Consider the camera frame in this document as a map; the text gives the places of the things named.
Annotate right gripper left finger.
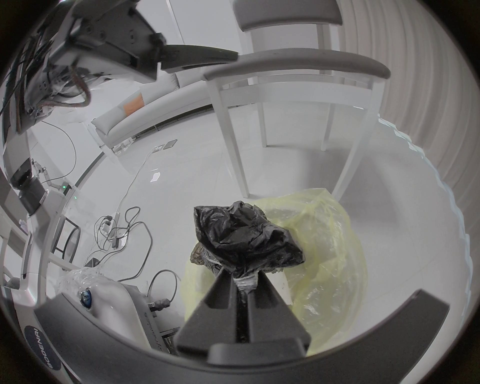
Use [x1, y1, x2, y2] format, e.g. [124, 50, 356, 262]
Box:
[176, 268, 241, 365]

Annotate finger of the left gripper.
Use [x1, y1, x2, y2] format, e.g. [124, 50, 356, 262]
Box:
[159, 33, 239, 74]

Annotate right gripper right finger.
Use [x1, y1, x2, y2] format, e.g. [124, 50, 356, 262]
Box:
[247, 272, 312, 359]

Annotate black plastic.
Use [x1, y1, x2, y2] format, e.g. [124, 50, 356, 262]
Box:
[193, 200, 305, 301]

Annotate yellow plastic bag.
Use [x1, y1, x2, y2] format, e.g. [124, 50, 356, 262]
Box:
[183, 187, 369, 354]

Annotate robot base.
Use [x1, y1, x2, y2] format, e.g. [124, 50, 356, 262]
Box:
[0, 176, 179, 357]

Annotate white trash bin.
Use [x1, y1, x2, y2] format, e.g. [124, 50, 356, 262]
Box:
[185, 195, 366, 351]

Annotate pale grey sofa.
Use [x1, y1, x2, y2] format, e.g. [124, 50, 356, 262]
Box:
[92, 71, 223, 151]

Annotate orange cushion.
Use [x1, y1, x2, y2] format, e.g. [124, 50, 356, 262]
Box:
[124, 94, 145, 115]

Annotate grey padded white chair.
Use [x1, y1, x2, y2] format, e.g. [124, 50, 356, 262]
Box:
[202, 0, 391, 200]

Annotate white curtain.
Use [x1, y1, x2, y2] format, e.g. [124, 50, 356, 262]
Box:
[334, 0, 480, 229]

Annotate black cable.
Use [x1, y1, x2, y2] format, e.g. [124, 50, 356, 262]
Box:
[147, 269, 180, 310]
[84, 205, 155, 283]

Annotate white cable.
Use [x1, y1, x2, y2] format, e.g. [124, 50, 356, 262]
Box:
[112, 147, 159, 226]

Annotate black metal frame stand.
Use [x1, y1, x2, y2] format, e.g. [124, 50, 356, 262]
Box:
[52, 217, 82, 264]

